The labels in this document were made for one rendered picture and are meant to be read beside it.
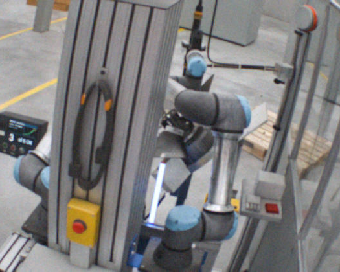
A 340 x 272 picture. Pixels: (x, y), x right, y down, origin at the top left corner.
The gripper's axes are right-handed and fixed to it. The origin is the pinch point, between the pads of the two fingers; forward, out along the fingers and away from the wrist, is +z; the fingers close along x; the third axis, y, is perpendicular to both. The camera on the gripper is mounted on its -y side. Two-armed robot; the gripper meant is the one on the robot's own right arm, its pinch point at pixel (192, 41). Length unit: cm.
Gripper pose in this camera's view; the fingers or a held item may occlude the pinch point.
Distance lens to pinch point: 239.5
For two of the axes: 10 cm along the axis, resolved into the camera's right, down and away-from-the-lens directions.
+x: 9.8, 1.5, 1.0
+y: -1.8, 8.9, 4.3
